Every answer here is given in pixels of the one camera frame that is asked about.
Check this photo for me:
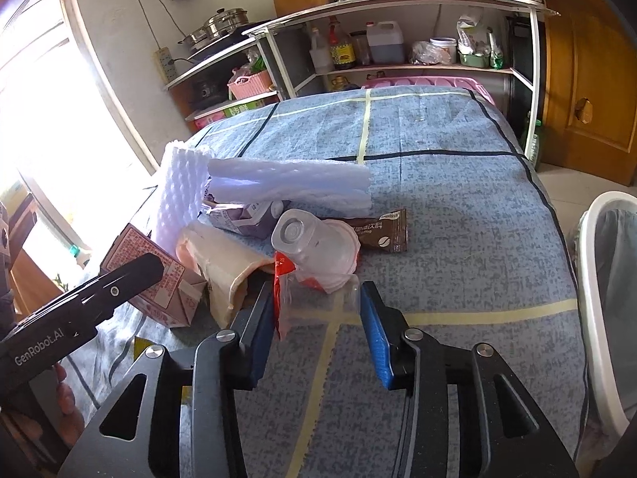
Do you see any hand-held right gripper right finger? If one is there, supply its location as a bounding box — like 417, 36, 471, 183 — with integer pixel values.
359, 281, 580, 478

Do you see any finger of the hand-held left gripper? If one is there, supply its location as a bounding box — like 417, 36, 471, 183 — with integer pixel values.
62, 253, 166, 332

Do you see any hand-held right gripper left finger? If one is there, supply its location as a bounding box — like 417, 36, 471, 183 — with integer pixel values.
62, 279, 277, 478

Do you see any pink drink carton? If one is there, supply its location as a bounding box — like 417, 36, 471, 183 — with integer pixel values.
100, 223, 209, 330

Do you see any red clear snack packet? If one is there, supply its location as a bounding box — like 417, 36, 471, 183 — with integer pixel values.
273, 251, 361, 342

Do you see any yellow snack packet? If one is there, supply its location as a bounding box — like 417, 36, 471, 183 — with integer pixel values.
133, 336, 167, 359

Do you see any tall white foam net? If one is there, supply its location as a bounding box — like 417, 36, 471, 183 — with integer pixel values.
152, 140, 212, 255

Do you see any brown coffee sachet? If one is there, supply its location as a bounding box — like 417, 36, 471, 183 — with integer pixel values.
323, 208, 409, 254

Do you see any clear plastic cup with lid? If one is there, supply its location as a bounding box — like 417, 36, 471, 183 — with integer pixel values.
271, 209, 361, 294

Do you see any white trash bin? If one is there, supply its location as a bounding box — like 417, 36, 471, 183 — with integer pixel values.
576, 190, 637, 464

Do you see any grey bin liner bag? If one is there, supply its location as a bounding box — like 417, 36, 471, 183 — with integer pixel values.
594, 206, 637, 424

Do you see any person's left hand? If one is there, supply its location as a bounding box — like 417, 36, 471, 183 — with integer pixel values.
50, 362, 88, 451

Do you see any brown wooden furniture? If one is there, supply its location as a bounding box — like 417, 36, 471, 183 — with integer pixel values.
7, 194, 65, 314

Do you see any purple drink carton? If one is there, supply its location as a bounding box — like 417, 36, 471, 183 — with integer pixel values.
199, 198, 292, 240

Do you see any red cardboard box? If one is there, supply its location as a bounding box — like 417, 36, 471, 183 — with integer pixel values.
193, 110, 227, 130

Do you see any window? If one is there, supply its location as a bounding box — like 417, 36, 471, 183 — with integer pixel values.
0, 0, 170, 240

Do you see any black small appliance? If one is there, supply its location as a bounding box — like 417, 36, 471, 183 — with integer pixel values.
191, 78, 230, 110

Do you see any green cardboard box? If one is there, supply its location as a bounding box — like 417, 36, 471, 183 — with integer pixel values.
221, 100, 270, 119

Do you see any white power strip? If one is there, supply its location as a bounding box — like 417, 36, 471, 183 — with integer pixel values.
155, 46, 175, 85

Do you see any pink woven basket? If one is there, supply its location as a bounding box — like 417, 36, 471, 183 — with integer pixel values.
228, 71, 274, 100

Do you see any low metal side rack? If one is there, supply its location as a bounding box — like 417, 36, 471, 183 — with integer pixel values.
164, 35, 279, 135

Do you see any green bottle white label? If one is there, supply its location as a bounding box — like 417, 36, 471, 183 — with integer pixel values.
525, 119, 543, 170

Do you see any pink plastic storage box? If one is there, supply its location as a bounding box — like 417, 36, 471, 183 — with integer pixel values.
361, 74, 496, 108

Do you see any steel steamer pot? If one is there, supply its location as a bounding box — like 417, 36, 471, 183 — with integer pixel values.
178, 7, 250, 53

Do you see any black induction cooktop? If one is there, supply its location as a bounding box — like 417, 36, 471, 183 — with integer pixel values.
186, 20, 272, 61

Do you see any white plastic bottle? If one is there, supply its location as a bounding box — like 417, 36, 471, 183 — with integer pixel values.
309, 27, 333, 73

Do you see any sauce bottle yellow label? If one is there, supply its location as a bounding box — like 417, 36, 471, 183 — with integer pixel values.
328, 16, 356, 71

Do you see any crumpled clear plastic bag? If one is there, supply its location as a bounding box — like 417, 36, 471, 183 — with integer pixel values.
409, 40, 446, 65

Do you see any dark glass jar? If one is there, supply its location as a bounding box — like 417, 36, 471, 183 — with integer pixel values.
350, 31, 371, 67

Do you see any plastic jerrycan dark liquid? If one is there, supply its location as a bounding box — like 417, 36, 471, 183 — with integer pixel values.
365, 20, 405, 65

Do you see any white plastic tub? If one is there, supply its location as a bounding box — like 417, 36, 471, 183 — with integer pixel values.
429, 36, 457, 65

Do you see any white plastic bag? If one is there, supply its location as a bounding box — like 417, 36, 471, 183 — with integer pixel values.
455, 14, 491, 55

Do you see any white metal shelf rack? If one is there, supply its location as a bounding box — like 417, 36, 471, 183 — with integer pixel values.
249, 0, 558, 160

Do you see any wooden door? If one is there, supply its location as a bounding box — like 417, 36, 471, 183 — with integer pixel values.
540, 0, 637, 185

